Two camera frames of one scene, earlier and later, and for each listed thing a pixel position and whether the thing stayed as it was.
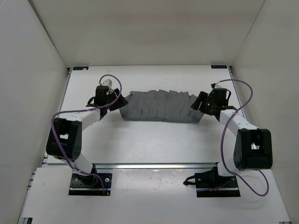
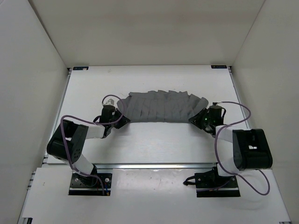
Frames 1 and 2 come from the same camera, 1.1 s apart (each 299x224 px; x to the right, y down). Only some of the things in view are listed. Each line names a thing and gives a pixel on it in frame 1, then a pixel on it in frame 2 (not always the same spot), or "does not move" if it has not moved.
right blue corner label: x=219 y=66 does not move
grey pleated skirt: x=160 y=106 does not move
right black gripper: x=203 y=96 -> x=196 y=120
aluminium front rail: x=158 y=166 does not move
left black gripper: x=122 y=102 -> x=124 y=121
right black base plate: x=209 y=184 does not move
